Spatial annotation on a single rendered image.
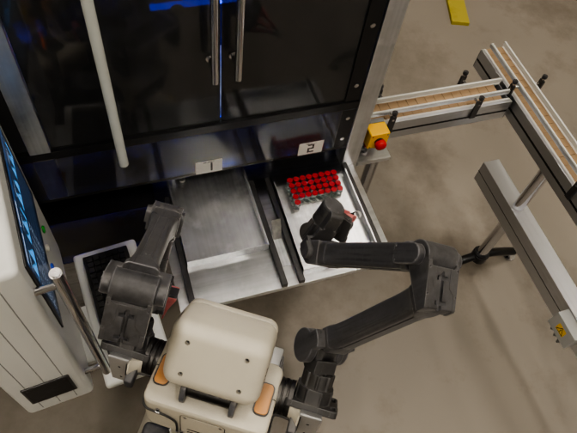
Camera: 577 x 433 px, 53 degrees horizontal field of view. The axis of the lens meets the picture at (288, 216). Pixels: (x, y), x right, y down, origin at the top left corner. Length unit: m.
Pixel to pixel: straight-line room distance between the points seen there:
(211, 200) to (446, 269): 1.04
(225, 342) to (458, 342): 1.83
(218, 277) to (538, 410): 1.67
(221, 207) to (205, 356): 0.82
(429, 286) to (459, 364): 1.79
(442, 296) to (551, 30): 3.62
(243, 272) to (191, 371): 0.64
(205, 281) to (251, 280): 0.14
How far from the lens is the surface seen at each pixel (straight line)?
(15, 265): 1.13
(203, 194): 1.95
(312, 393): 1.33
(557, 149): 2.37
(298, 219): 1.92
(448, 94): 2.36
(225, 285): 1.79
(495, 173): 2.71
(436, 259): 1.07
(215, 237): 1.87
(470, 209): 3.26
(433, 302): 1.06
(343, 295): 2.80
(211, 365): 1.21
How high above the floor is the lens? 2.50
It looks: 57 degrees down
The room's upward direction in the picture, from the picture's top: 11 degrees clockwise
